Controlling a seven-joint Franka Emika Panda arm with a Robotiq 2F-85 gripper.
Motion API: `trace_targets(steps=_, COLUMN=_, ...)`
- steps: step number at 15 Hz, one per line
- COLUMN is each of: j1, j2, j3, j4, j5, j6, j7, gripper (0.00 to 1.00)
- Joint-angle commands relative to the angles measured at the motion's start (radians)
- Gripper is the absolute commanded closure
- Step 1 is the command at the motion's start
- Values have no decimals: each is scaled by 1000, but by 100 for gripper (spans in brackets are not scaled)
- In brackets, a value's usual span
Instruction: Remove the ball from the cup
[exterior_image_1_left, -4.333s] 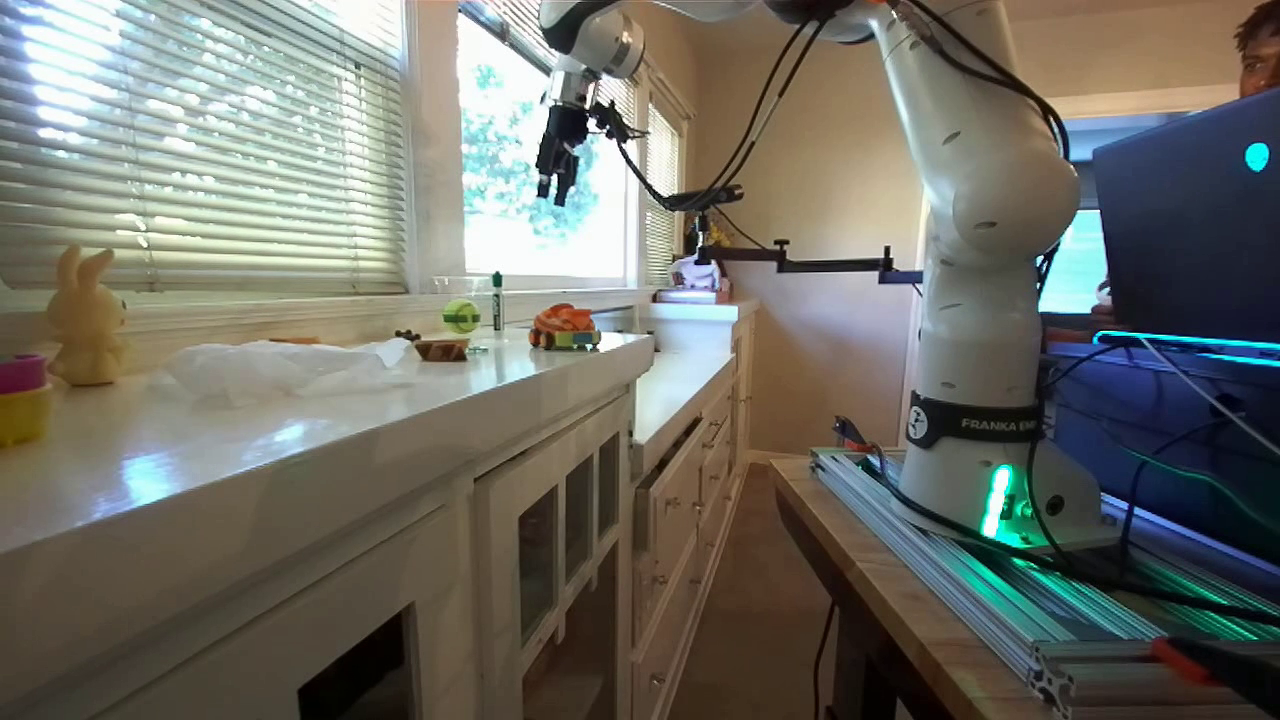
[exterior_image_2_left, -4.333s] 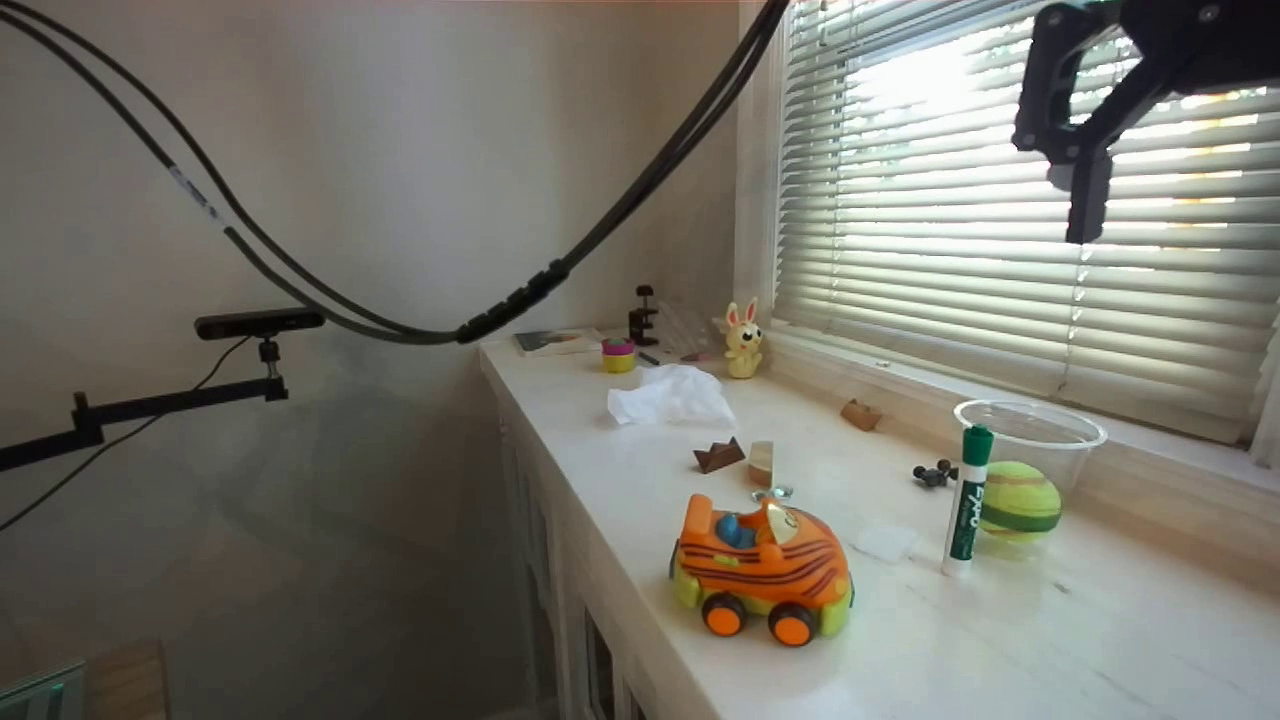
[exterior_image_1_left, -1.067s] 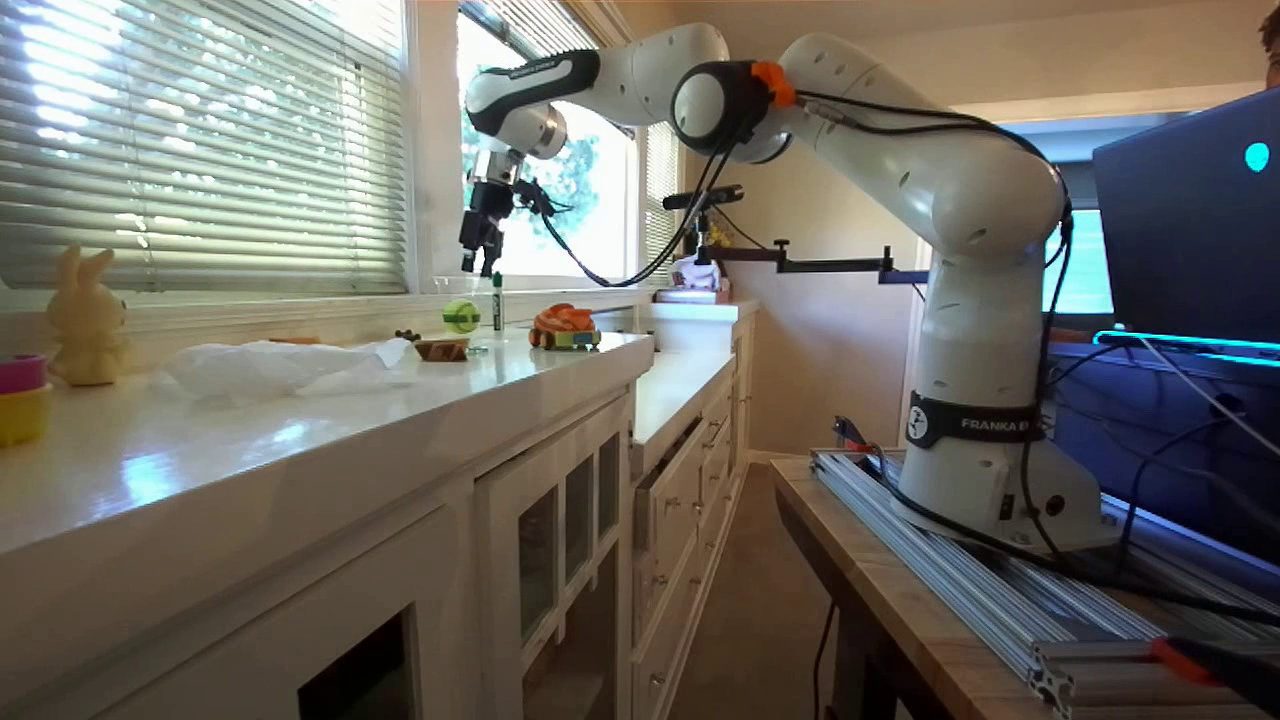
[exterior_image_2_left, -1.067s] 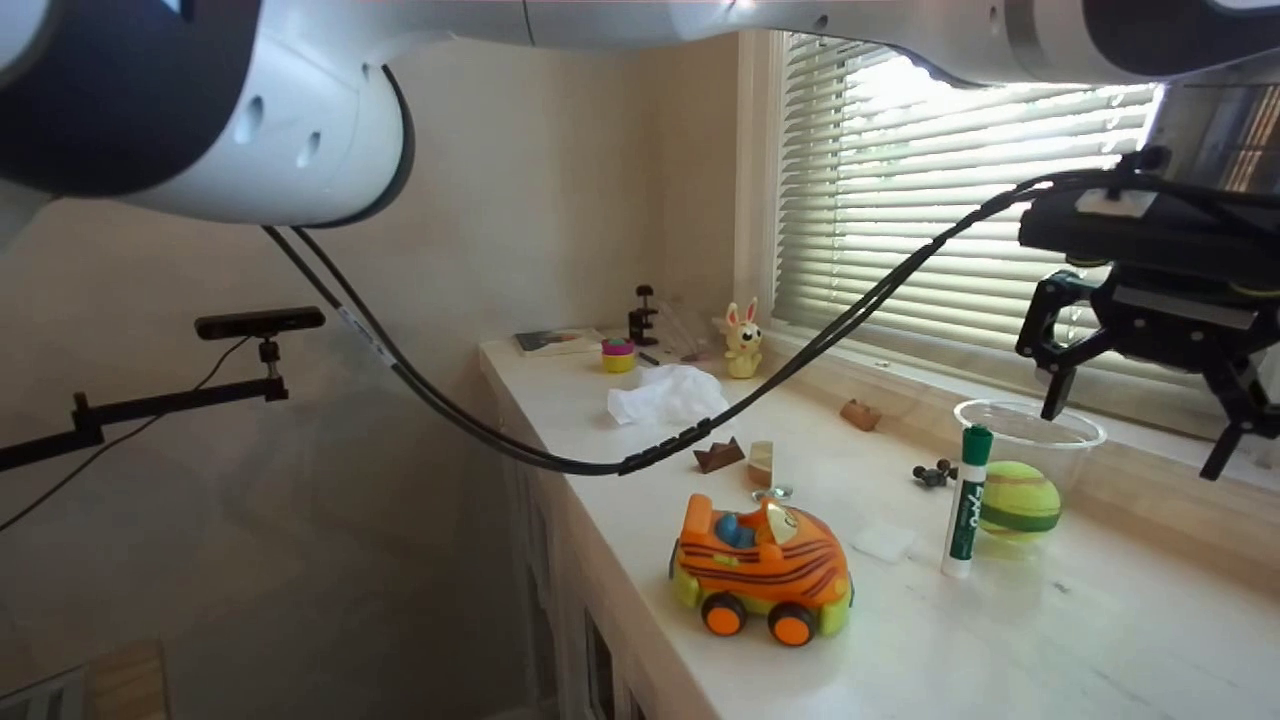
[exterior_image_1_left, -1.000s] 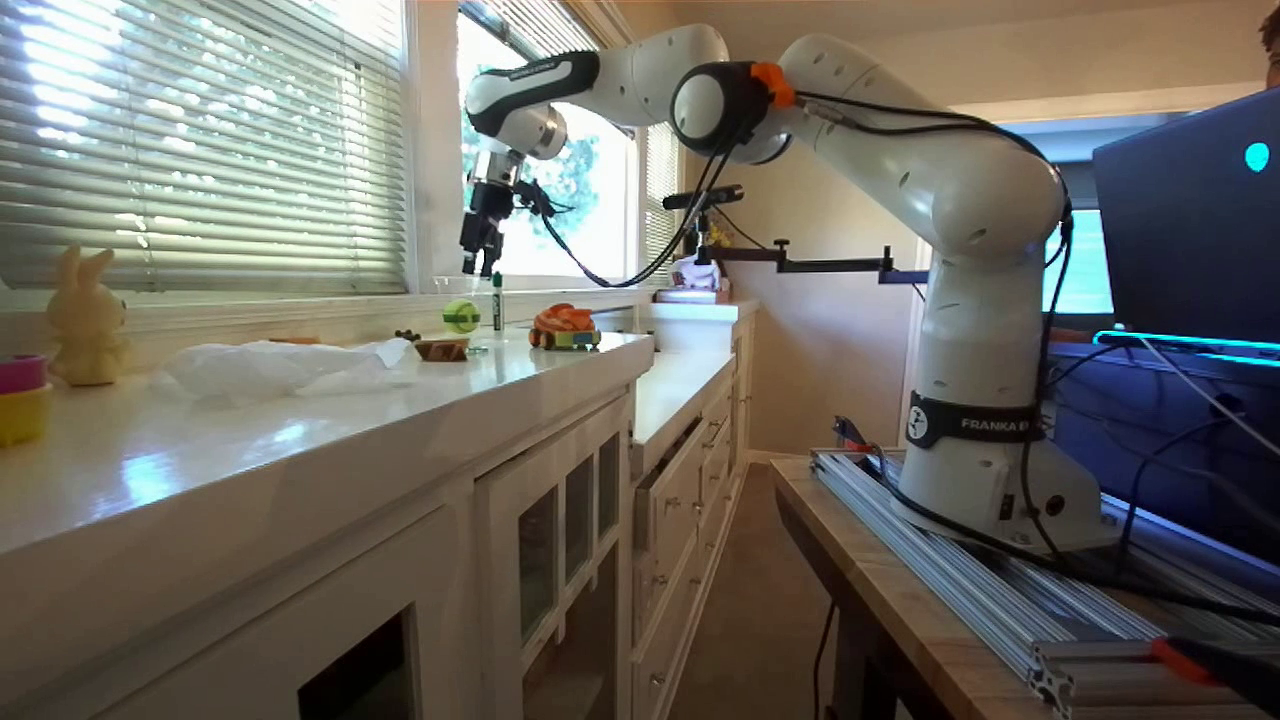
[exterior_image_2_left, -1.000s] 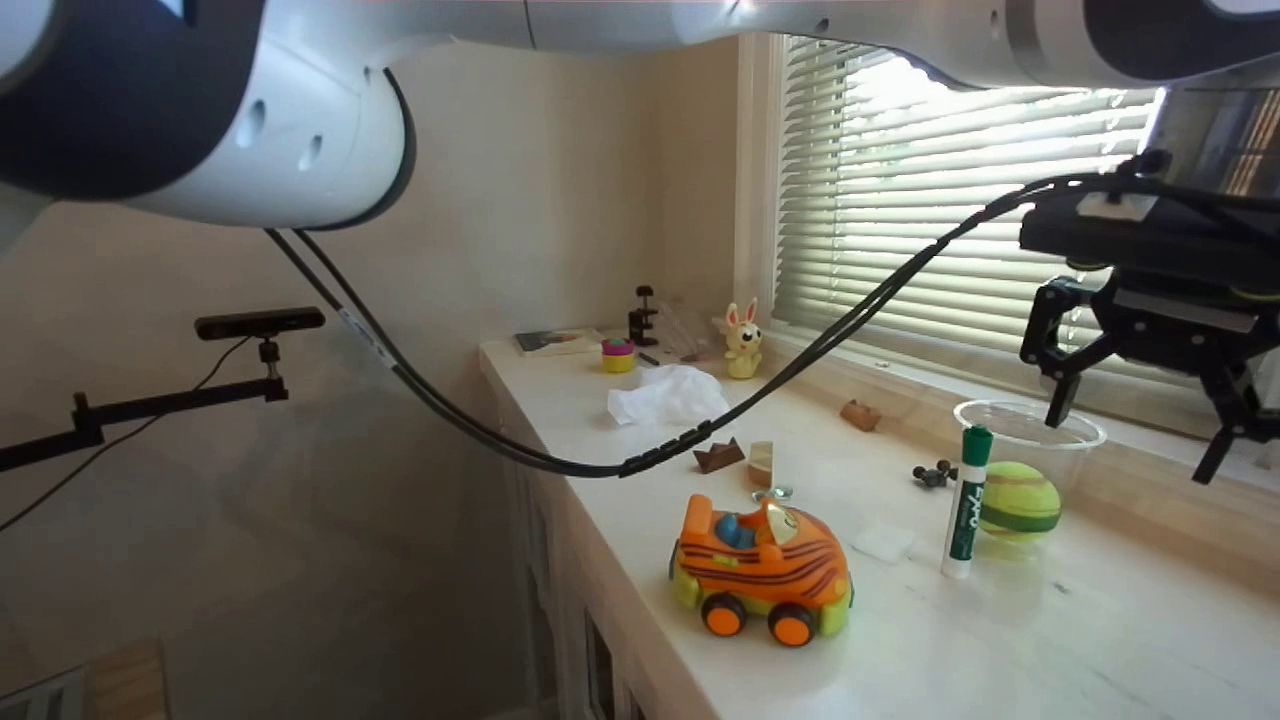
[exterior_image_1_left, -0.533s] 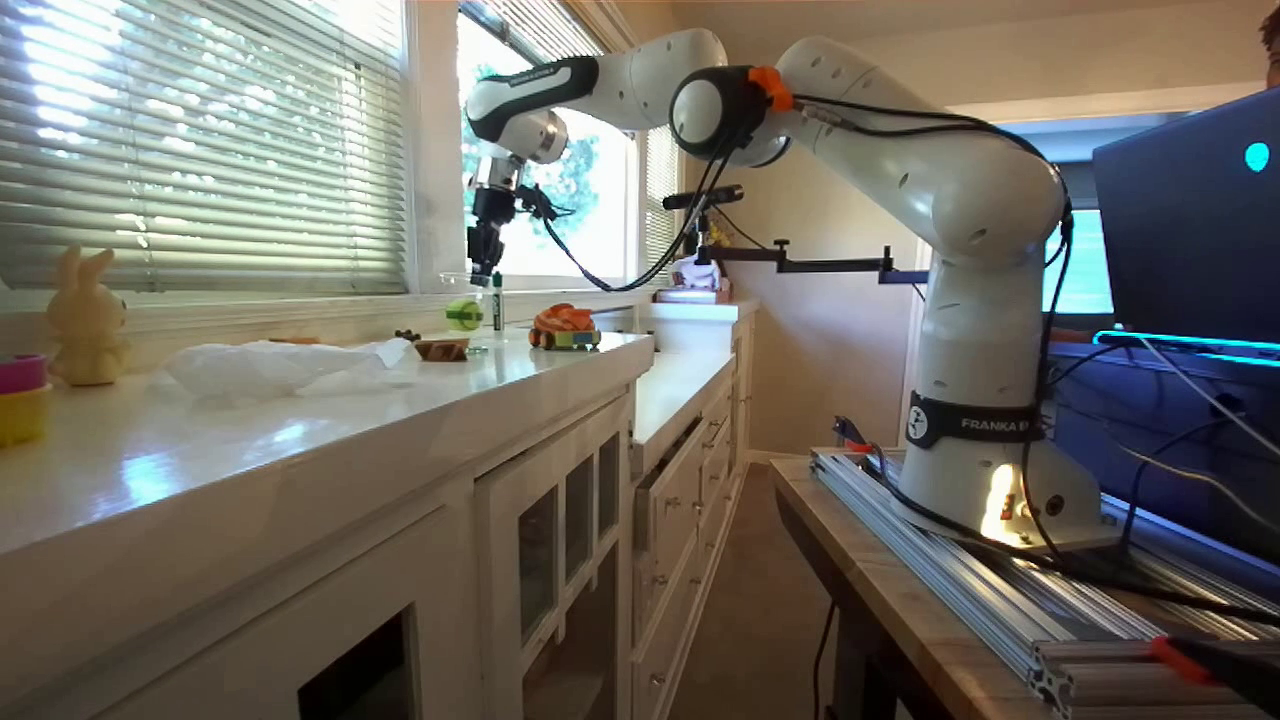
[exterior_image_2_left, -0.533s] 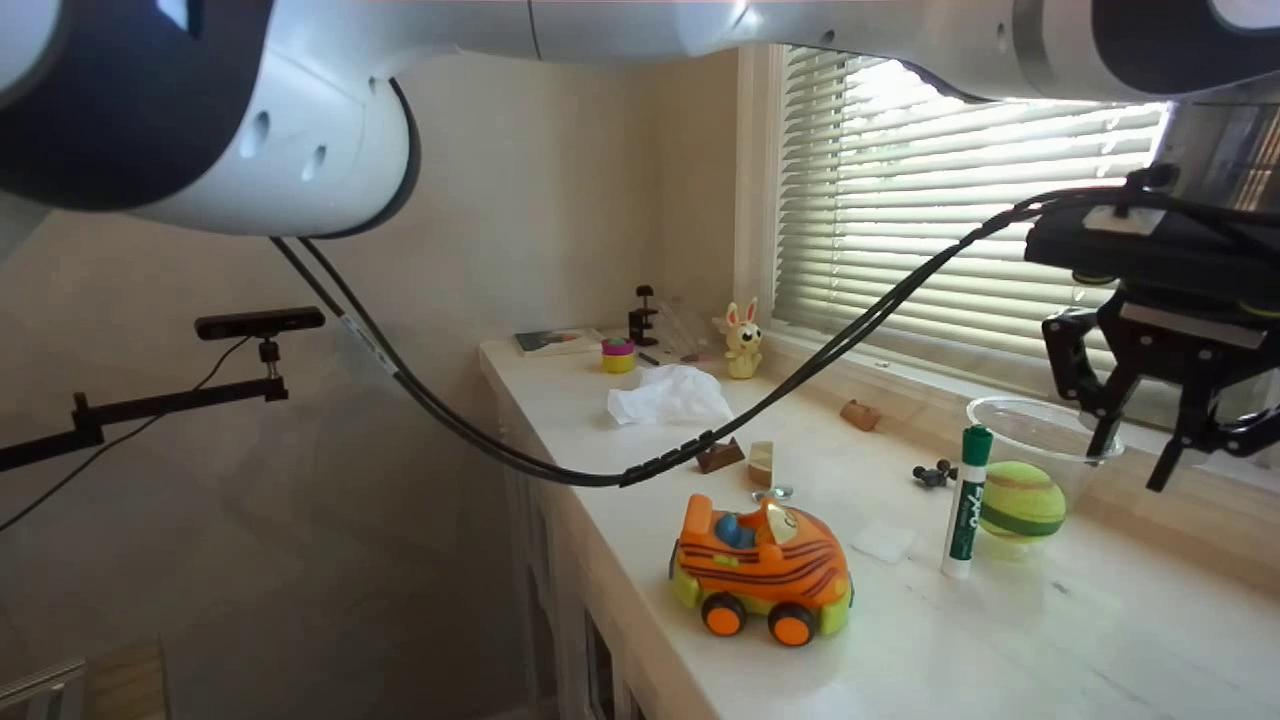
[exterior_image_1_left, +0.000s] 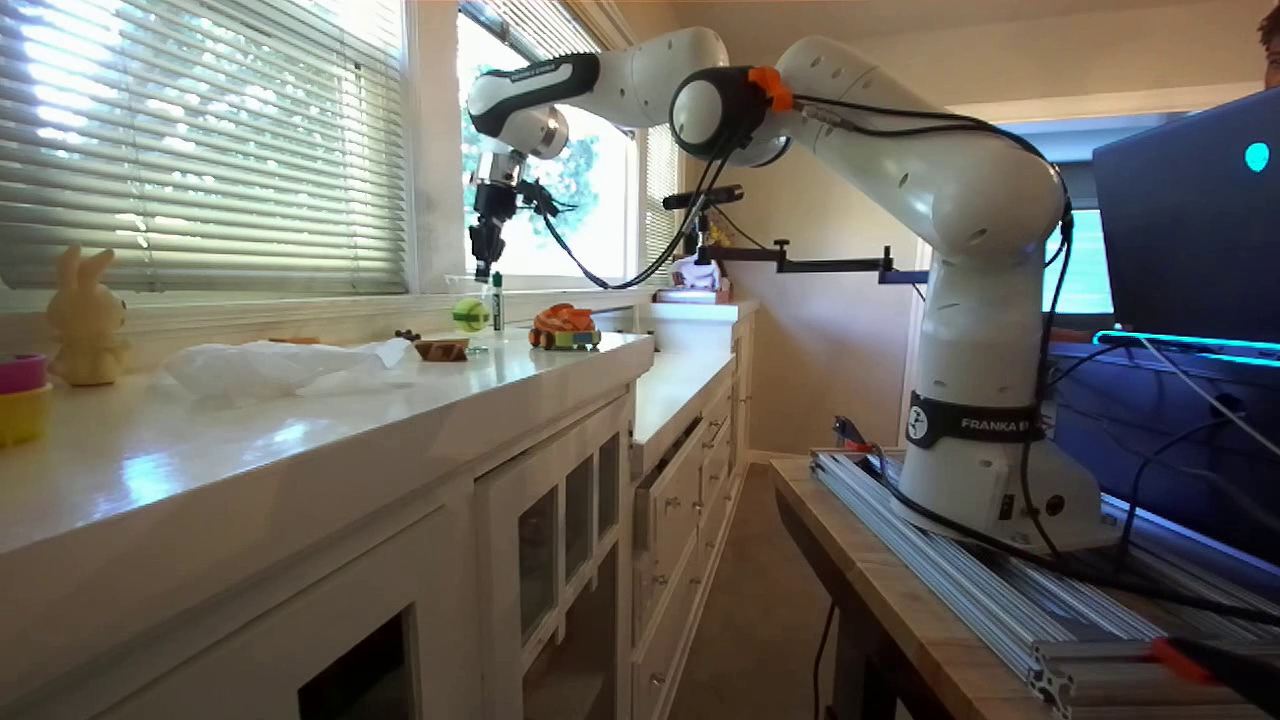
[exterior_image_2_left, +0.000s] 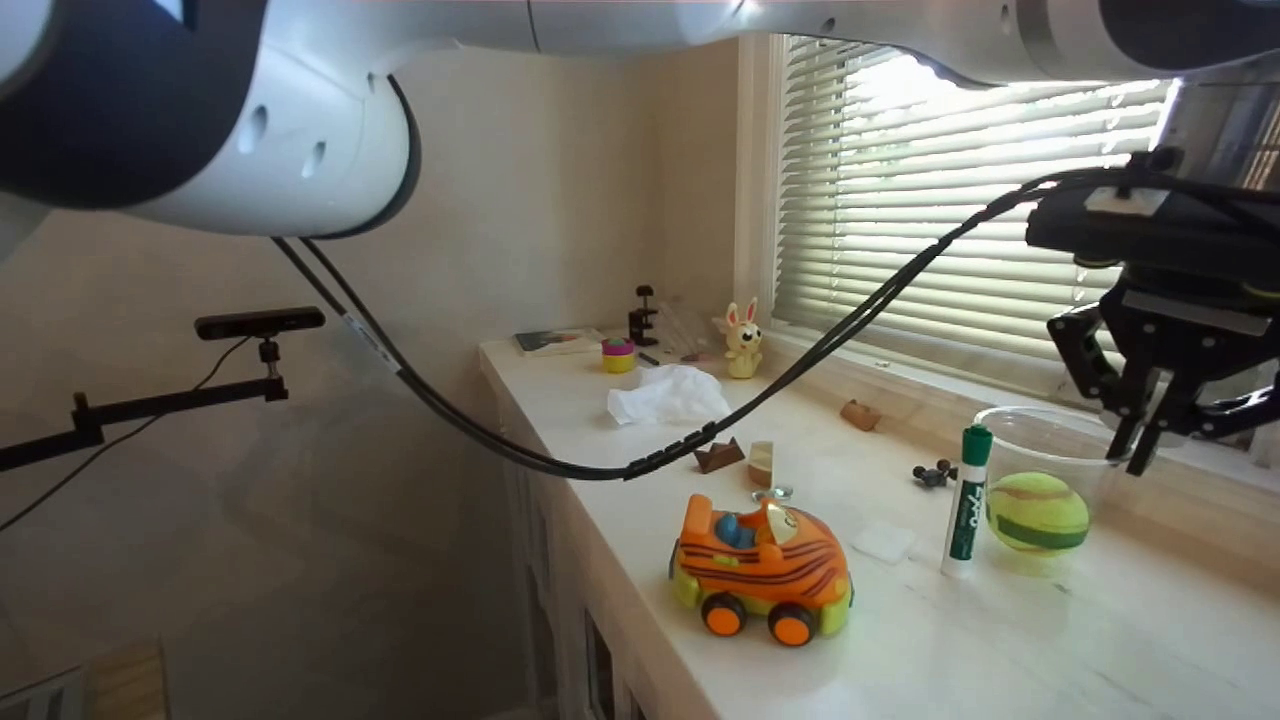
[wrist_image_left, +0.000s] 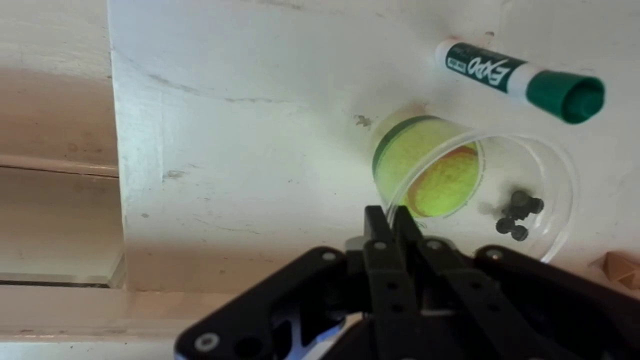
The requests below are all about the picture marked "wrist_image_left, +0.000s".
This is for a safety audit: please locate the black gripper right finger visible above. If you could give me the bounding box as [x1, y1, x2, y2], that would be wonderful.
[393, 204, 640, 360]

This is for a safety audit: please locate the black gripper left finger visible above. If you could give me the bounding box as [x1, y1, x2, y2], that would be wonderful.
[174, 204, 428, 360]

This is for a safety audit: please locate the clear plastic cup green band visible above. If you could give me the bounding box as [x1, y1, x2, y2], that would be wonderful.
[368, 107, 579, 265]

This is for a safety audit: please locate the small brown block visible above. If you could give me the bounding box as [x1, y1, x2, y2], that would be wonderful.
[603, 247, 640, 292]

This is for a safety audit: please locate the green whiteboard marker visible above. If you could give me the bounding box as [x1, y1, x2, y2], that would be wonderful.
[437, 37, 609, 125]

